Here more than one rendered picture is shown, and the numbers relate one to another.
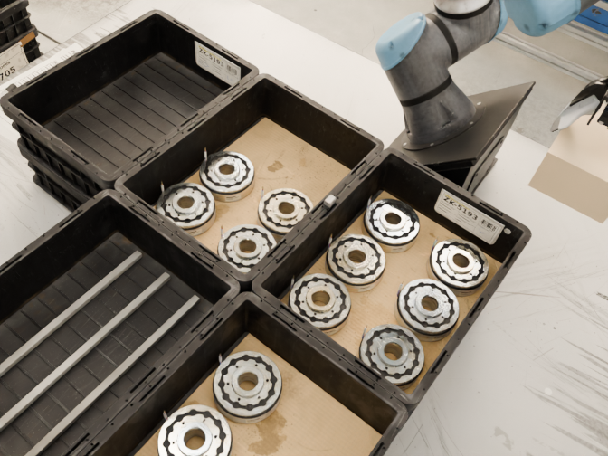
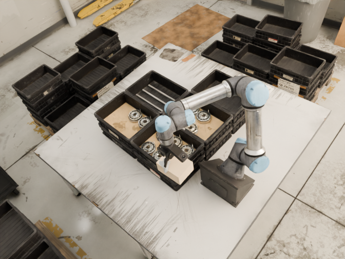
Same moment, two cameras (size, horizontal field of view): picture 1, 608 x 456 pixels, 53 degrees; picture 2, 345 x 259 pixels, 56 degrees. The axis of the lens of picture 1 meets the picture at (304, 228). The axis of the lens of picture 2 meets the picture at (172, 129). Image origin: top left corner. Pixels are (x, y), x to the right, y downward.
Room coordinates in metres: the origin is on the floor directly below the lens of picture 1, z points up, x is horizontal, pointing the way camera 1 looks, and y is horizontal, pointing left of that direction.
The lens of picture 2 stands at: (1.06, -1.34, 2.57)
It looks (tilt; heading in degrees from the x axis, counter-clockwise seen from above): 50 degrees down; 110
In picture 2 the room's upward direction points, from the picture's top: 10 degrees counter-clockwise
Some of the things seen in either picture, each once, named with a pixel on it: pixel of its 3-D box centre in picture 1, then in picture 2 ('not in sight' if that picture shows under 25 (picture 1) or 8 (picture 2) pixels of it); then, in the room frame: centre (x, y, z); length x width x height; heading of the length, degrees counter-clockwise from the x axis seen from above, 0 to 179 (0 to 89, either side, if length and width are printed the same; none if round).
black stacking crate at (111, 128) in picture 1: (139, 109); (224, 96); (0.87, 0.36, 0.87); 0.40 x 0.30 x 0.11; 149
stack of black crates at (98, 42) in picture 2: not in sight; (102, 54); (-0.63, 1.38, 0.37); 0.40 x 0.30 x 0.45; 62
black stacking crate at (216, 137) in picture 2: (255, 186); (197, 121); (0.72, 0.10, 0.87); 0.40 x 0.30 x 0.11; 149
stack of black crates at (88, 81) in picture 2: not in sight; (98, 88); (-0.47, 0.84, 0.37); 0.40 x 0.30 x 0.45; 62
